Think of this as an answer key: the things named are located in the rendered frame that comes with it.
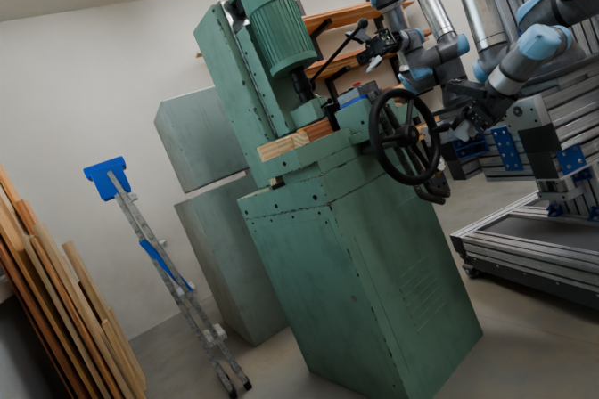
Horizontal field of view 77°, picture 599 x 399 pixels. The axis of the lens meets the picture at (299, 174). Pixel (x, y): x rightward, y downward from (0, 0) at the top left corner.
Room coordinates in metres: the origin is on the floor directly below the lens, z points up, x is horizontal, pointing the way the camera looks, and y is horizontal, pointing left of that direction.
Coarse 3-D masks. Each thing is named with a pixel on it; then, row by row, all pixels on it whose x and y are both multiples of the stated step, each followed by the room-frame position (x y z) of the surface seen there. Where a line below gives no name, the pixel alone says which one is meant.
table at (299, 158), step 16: (400, 112) 1.37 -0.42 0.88; (416, 112) 1.42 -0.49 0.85; (304, 144) 1.11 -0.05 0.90; (320, 144) 1.14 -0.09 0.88; (336, 144) 1.17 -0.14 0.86; (352, 144) 1.20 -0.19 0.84; (272, 160) 1.19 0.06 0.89; (288, 160) 1.12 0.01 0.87; (304, 160) 1.09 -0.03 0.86; (272, 176) 1.22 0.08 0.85
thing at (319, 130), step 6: (324, 120) 1.30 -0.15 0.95; (312, 126) 1.27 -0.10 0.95; (318, 126) 1.28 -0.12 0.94; (324, 126) 1.30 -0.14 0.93; (330, 126) 1.31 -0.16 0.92; (306, 132) 1.25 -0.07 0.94; (312, 132) 1.26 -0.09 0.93; (318, 132) 1.28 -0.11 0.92; (324, 132) 1.29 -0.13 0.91; (330, 132) 1.30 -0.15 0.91; (312, 138) 1.26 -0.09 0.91; (318, 138) 1.27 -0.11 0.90
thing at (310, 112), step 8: (304, 104) 1.34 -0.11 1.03; (312, 104) 1.31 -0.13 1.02; (320, 104) 1.32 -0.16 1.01; (296, 112) 1.38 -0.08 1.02; (304, 112) 1.35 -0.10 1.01; (312, 112) 1.32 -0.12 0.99; (320, 112) 1.32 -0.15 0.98; (296, 120) 1.40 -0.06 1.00; (304, 120) 1.36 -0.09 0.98; (312, 120) 1.33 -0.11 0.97; (296, 128) 1.41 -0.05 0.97
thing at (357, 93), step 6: (366, 84) 1.18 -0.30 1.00; (372, 84) 1.19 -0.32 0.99; (354, 90) 1.16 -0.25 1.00; (360, 90) 1.16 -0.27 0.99; (366, 90) 1.17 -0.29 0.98; (372, 90) 1.19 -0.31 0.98; (342, 96) 1.21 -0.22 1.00; (348, 96) 1.19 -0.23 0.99; (354, 96) 1.17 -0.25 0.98; (360, 96) 1.15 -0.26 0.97; (342, 102) 1.22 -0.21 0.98; (348, 102) 1.20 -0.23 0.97; (354, 102) 1.18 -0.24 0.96; (342, 108) 1.22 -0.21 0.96
